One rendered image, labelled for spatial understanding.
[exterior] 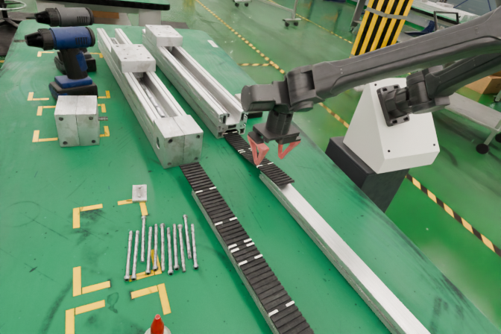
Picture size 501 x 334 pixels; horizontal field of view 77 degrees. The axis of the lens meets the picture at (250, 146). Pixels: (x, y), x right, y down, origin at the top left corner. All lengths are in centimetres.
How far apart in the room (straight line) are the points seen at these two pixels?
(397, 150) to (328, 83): 48
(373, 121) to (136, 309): 78
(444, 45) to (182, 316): 60
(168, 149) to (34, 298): 39
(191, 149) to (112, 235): 28
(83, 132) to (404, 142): 91
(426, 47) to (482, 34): 7
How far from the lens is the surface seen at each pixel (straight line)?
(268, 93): 67
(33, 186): 83
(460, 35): 61
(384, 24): 395
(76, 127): 90
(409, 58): 61
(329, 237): 71
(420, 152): 112
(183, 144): 81
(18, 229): 75
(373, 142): 102
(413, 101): 94
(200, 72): 119
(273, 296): 59
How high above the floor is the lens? 130
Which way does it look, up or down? 33 degrees down
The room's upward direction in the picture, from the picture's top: 12 degrees clockwise
